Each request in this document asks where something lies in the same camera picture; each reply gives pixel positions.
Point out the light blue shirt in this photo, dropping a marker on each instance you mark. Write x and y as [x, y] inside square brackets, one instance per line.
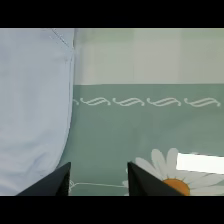
[33, 106]

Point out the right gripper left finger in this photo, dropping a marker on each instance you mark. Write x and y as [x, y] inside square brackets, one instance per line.
[53, 184]

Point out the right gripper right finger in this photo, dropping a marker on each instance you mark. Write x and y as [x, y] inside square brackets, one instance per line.
[145, 184]

